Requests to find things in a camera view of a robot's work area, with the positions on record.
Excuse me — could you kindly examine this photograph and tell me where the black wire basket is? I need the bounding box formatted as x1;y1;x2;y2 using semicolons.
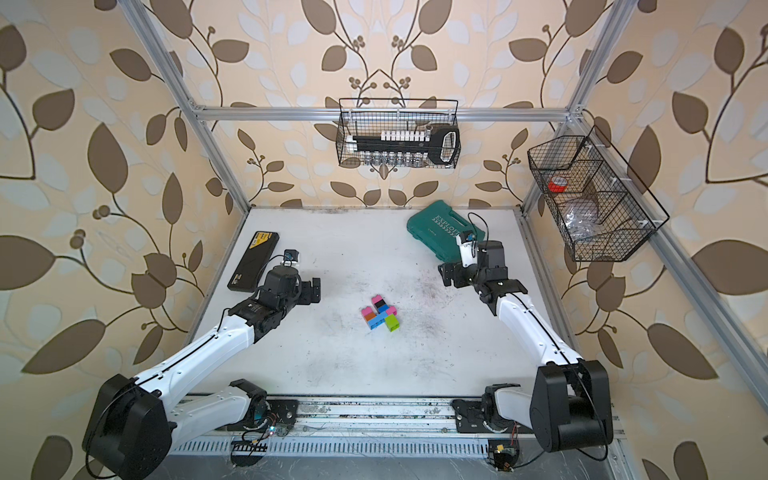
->
527;126;670;263
335;97;461;169

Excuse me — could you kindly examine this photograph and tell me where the back black wire basket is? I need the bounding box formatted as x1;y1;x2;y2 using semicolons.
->
335;97;461;169

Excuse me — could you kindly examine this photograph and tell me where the black flat box yellow label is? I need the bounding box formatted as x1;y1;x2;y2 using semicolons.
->
227;231;279;292

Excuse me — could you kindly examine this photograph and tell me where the right circuit board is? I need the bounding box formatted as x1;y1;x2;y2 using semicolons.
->
487;440;520;472

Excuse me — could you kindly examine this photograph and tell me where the red tape roll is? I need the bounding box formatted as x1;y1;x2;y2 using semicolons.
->
547;175;568;194

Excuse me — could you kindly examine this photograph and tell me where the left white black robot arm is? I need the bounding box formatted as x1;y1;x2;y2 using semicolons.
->
82;264;321;479

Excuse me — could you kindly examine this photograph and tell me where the green lego brick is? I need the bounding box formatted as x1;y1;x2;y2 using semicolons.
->
385;315;400;332

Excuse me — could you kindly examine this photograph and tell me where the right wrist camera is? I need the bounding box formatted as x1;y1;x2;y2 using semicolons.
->
456;231;478;268

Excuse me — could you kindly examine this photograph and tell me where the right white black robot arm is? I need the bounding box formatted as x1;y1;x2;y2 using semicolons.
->
438;232;614;453

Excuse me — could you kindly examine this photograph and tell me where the clear plastic bag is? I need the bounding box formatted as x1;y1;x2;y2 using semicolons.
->
562;198;601;242

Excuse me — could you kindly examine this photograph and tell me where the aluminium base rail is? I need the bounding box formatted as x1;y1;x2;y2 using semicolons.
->
169;394;533;446

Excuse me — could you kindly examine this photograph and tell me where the black socket holder tool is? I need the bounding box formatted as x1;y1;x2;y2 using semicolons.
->
344;123;461;167

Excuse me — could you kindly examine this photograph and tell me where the green plastic tool case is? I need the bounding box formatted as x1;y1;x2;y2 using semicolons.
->
406;200;485;263

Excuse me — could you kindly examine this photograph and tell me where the light blue long lego brick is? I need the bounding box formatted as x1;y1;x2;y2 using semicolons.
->
366;314;386;330

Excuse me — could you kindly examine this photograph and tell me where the right black wire basket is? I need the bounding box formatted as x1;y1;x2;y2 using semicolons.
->
527;126;670;263

